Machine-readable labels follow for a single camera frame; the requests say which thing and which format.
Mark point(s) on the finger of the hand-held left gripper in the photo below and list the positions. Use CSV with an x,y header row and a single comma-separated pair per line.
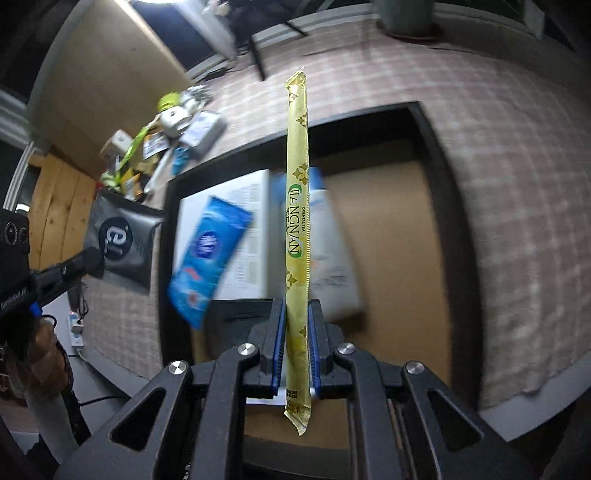
x,y
69,270

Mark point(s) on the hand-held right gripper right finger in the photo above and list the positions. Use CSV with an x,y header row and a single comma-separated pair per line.
x,y
315,350

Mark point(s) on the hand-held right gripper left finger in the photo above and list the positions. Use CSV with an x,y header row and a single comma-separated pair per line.
x,y
277,341

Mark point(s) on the dark grey case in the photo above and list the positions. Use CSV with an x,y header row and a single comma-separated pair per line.
x,y
231,318

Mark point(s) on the black pouch with white logo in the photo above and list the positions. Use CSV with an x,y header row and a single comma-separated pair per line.
x,y
124,249

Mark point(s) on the pale green gloves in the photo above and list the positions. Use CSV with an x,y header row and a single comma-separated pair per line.
x,y
108,180

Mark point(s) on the white lotion bottle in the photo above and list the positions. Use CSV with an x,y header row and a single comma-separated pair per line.
x,y
330,249

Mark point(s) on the blue wet wipes packet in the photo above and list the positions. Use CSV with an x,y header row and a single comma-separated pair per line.
x,y
207,258

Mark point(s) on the yellow tea stick packet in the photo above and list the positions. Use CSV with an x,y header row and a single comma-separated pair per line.
x,y
298,230

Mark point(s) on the grey cardboard box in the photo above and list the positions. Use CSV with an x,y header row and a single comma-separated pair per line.
x,y
249,230

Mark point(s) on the black tray with cork bottom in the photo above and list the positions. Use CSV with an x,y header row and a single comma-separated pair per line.
x,y
434,138

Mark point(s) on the person's left hand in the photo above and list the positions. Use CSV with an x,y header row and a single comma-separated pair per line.
x,y
44,350

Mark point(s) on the white power strip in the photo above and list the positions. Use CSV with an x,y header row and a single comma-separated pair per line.
x,y
76,330

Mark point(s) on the pine wood board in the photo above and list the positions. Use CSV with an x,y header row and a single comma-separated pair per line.
x,y
60,207

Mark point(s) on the white plastic spoon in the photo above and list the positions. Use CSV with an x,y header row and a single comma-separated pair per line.
x,y
157,175

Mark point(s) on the orange tissue box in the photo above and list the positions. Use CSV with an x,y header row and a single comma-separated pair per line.
x,y
117,142

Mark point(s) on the lime green duster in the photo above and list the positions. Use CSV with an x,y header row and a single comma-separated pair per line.
x,y
134,145

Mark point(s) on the printed photo sheet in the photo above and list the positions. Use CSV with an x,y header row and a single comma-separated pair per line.
x,y
154,145

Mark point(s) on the small white box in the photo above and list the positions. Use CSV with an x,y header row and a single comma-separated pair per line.
x,y
203,131

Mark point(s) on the white instant camera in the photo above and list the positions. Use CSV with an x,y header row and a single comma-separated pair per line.
x,y
175,121

